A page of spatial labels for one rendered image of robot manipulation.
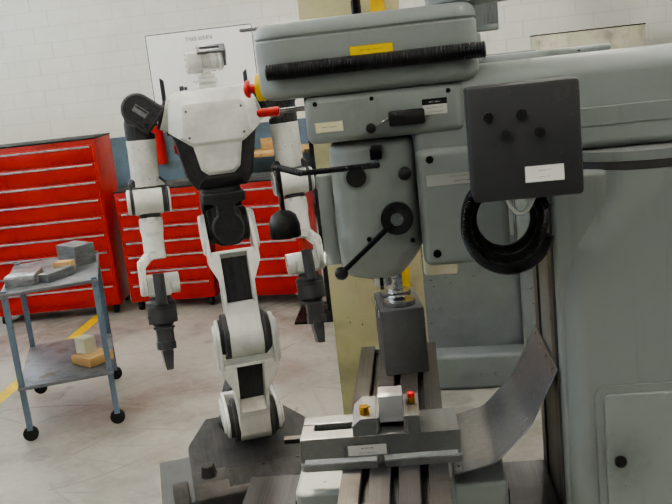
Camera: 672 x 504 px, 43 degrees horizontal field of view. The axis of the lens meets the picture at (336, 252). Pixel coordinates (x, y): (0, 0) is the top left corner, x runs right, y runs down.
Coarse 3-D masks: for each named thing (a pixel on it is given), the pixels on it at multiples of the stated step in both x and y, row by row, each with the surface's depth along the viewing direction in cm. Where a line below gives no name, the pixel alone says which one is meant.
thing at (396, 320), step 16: (384, 288) 248; (384, 304) 234; (400, 304) 231; (416, 304) 233; (384, 320) 230; (400, 320) 230; (416, 320) 230; (384, 336) 231; (400, 336) 231; (416, 336) 231; (384, 352) 232; (400, 352) 232; (416, 352) 232; (400, 368) 233; (416, 368) 233
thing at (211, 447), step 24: (288, 408) 314; (216, 432) 300; (288, 432) 294; (192, 456) 283; (216, 456) 281; (240, 456) 279; (264, 456) 277; (288, 456) 275; (216, 480) 255; (240, 480) 258
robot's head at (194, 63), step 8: (184, 56) 255; (192, 56) 251; (200, 56) 252; (208, 56) 253; (216, 56) 253; (192, 64) 251; (200, 64) 252; (208, 64) 253; (216, 64) 254; (192, 72) 253; (200, 72) 254; (208, 72) 254; (200, 80) 254
